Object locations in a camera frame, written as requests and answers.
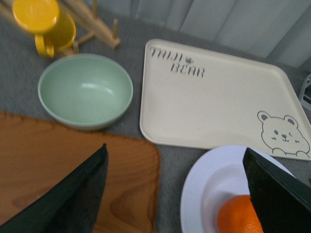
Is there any cream bear tray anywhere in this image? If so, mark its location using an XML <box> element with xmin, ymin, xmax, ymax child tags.
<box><xmin>139</xmin><ymin>39</ymin><xmax>311</xmax><ymax>160</ymax></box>

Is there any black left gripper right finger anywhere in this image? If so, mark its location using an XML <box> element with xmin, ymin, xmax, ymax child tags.
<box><xmin>242</xmin><ymin>148</ymin><xmax>311</xmax><ymax>233</ymax></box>

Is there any wooden cutting board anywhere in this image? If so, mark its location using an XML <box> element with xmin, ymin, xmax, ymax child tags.
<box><xmin>0</xmin><ymin>112</ymin><xmax>160</xmax><ymax>233</ymax></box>

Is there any light green bowl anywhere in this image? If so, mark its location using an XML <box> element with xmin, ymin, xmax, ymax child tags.
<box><xmin>37</xmin><ymin>54</ymin><xmax>134</xmax><ymax>131</ymax></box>

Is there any orange mandarin fruit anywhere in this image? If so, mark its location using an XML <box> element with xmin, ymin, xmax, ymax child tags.
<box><xmin>217</xmin><ymin>195</ymin><xmax>263</xmax><ymax>233</ymax></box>

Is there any grey curtain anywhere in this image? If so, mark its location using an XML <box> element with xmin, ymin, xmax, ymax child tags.
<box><xmin>98</xmin><ymin>0</ymin><xmax>311</xmax><ymax>71</ymax></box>

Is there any yellow mug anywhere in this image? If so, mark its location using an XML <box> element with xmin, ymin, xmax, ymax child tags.
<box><xmin>12</xmin><ymin>0</ymin><xmax>76</xmax><ymax>58</ymax></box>

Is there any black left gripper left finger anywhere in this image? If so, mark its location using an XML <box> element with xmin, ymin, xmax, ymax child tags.
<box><xmin>0</xmin><ymin>144</ymin><xmax>108</xmax><ymax>233</ymax></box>

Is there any wooden peg drying rack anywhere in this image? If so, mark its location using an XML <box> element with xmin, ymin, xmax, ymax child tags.
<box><xmin>0</xmin><ymin>0</ymin><xmax>121</xmax><ymax>57</ymax></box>

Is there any white ridged plate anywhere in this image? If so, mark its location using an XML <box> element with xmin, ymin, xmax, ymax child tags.
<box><xmin>180</xmin><ymin>145</ymin><xmax>297</xmax><ymax>233</ymax></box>

